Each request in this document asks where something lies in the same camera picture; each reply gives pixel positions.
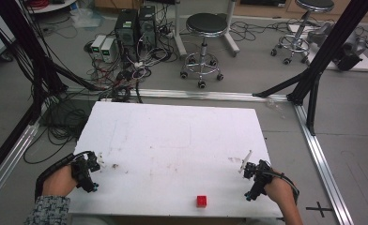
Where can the white power supply box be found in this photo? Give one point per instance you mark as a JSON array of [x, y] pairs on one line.
[[97, 45], [108, 50]]

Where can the black round stool chrome base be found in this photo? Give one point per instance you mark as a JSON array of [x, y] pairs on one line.
[[205, 25], [310, 4]]

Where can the white round table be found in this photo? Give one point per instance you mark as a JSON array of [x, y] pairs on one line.
[[52, 5]]

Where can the grey machine on white board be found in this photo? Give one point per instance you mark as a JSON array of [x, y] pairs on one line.
[[344, 47]]

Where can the person's right hand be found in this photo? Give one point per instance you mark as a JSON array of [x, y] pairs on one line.
[[279, 190]]

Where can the black computer tower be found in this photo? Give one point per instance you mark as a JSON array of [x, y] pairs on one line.
[[147, 23], [126, 29]]

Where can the clear plastic bag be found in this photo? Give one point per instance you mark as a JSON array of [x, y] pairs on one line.
[[85, 18]]

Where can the white stand legs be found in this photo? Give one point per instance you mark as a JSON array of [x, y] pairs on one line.
[[180, 37]]

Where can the aluminium floor rail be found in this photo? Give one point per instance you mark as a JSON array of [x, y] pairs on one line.
[[204, 94], [323, 162], [11, 156]]

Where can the black metal frame post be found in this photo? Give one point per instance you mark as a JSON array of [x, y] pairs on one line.
[[335, 47], [22, 34]]

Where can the person's left hand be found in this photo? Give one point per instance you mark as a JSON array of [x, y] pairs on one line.
[[57, 182]]

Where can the red block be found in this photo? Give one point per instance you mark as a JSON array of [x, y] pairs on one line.
[[201, 201]]

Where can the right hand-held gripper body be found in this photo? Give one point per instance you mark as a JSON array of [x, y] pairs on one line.
[[259, 179]]

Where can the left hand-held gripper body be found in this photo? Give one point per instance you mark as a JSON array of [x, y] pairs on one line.
[[83, 175]]

